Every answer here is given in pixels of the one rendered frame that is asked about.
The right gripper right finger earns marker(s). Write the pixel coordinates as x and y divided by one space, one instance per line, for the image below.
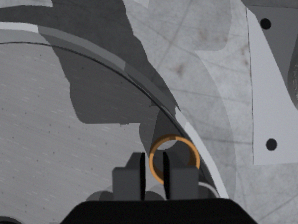
183 180

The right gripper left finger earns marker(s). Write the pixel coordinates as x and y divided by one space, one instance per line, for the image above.
129 182

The bronze bushing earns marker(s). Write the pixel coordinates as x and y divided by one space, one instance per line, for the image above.
194 155

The grey metal bushing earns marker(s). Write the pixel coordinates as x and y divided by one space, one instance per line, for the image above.
212 193

